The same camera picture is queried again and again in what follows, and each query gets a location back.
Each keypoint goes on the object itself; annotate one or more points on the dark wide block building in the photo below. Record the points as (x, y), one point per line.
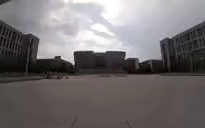
(98, 60)

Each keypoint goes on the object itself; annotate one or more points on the small dark building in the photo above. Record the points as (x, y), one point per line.
(132, 64)

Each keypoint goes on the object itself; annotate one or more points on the grey paved plaza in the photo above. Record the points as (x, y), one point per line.
(123, 100)

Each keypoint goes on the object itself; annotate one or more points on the group of people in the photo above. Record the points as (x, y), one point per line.
(55, 76)

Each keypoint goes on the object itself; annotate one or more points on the low dark building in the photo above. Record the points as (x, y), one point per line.
(51, 64)

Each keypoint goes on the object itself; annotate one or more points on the dark raised ground strip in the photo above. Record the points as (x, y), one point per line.
(13, 78)

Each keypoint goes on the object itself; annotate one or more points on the large glass-fronted building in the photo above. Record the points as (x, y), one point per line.
(193, 46)

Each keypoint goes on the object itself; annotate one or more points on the large gridded-window building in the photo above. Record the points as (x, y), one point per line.
(8, 46)

